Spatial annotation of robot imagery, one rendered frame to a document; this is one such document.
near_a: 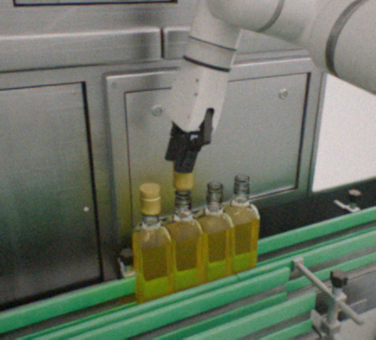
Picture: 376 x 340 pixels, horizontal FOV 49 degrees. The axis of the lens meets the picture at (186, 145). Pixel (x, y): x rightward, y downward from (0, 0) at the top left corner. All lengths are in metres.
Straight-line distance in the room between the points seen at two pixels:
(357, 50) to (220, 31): 0.24
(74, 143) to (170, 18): 0.28
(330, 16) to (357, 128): 0.67
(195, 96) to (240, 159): 0.33
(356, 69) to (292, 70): 0.49
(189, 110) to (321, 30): 0.24
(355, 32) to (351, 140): 0.69
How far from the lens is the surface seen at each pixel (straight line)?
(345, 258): 0.97
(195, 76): 0.60
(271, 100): 0.89
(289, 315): 0.78
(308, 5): 0.58
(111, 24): 0.74
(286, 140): 0.94
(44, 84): 0.73
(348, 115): 1.04
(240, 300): 0.81
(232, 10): 0.52
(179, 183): 0.67
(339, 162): 1.08
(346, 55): 0.41
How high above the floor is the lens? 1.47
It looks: 22 degrees down
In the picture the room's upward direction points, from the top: straight up
